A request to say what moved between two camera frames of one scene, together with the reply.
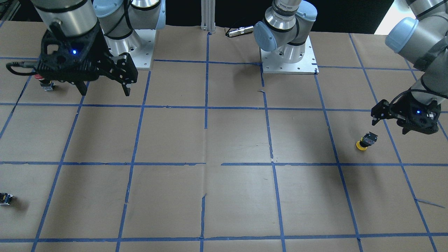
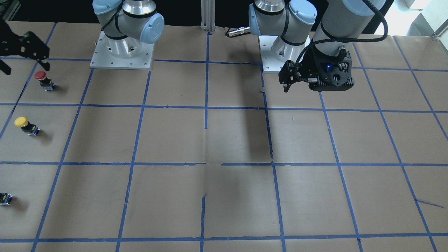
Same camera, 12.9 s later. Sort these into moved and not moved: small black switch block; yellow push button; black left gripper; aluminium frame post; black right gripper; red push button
Moved: black right gripper; black left gripper; yellow push button
Not moved: red push button; small black switch block; aluminium frame post
